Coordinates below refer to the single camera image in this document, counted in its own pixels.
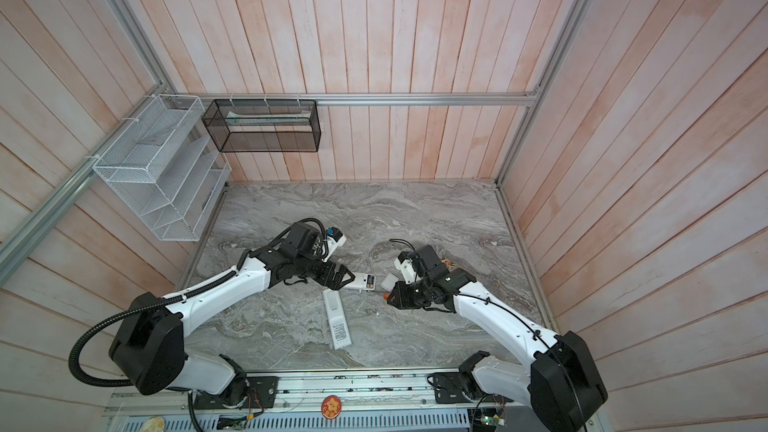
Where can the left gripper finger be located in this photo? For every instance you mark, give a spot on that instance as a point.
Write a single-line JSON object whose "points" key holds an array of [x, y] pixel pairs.
{"points": [[341, 275], [335, 284]]}

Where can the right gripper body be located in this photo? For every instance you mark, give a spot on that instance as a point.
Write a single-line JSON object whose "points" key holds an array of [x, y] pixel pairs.
{"points": [[421, 288]]}

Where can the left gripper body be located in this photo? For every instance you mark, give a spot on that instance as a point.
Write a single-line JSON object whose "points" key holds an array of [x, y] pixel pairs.
{"points": [[319, 270]]}

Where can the white battery cover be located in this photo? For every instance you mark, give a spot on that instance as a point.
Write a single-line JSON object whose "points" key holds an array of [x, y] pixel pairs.
{"points": [[389, 282]]}

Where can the white remote control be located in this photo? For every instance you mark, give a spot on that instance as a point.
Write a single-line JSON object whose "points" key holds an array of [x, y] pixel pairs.
{"points": [[362, 282]]}

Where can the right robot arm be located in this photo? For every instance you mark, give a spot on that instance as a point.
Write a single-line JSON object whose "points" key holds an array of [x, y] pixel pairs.
{"points": [[553, 374]]}

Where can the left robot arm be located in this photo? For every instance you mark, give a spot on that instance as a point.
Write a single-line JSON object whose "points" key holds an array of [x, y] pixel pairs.
{"points": [[149, 347]]}

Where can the white remote with label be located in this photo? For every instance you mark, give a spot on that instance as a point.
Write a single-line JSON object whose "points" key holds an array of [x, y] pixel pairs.
{"points": [[337, 320]]}

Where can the red round sticker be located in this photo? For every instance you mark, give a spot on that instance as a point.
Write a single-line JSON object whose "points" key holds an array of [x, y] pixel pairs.
{"points": [[331, 407]]}

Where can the black mesh basket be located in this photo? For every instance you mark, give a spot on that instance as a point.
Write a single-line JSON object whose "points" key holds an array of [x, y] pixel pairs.
{"points": [[263, 125]]}

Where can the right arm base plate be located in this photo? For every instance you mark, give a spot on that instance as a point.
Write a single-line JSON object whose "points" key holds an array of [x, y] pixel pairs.
{"points": [[454, 387]]}

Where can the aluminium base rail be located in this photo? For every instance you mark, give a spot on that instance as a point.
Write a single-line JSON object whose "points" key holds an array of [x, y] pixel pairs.
{"points": [[374, 389]]}

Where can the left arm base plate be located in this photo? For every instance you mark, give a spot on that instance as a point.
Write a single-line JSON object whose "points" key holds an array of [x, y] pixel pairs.
{"points": [[257, 392]]}

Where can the white wire mesh shelf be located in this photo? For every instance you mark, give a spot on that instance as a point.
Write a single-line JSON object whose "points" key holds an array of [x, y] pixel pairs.
{"points": [[169, 177]]}

